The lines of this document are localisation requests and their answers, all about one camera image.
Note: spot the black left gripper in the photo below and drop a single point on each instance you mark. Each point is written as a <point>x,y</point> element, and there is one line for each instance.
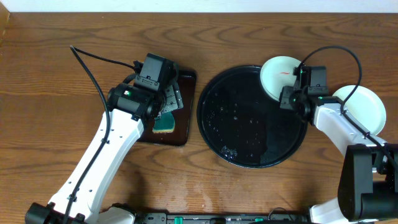
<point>171,97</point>

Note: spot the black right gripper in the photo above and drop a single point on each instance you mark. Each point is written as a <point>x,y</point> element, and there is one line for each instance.
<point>283,101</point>

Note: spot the green yellow sponge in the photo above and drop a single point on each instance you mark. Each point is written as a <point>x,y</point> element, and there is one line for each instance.
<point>164,124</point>

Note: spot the small green plate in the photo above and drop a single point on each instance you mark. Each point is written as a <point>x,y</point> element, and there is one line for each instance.
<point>276,73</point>

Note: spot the large green plate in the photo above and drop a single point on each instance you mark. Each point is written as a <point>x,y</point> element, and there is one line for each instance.
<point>368,109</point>

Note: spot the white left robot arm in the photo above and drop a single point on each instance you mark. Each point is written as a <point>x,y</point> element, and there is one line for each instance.
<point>80,198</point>

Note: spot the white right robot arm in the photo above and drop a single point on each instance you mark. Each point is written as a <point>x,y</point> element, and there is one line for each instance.
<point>367,191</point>

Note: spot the rectangular black water tray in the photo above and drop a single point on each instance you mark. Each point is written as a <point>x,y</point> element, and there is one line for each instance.
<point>187,82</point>

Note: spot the round black tray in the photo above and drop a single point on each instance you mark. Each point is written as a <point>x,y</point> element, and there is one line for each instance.
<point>243,125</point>

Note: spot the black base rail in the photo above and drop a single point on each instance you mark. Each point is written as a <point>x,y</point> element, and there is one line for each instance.
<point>202,218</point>

